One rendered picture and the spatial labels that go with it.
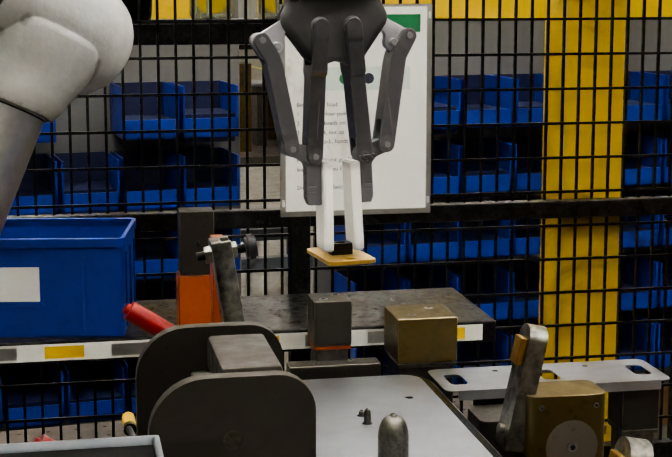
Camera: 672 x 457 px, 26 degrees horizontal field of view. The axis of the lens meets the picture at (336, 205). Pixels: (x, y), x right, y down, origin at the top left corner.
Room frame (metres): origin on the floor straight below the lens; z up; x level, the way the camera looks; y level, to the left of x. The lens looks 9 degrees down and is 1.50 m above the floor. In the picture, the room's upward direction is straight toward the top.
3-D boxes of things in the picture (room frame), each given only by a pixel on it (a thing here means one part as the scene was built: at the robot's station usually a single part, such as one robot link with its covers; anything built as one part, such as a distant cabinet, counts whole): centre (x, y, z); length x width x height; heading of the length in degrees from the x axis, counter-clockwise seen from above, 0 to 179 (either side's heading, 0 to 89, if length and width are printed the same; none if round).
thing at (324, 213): (1.13, 0.01, 1.32); 0.03 x 0.01 x 0.07; 14
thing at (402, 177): (2.13, -0.03, 1.30); 0.23 x 0.02 x 0.31; 101
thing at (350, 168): (1.13, -0.01, 1.32); 0.03 x 0.01 x 0.07; 14
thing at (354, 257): (1.13, 0.00, 1.28); 0.08 x 0.04 x 0.01; 14
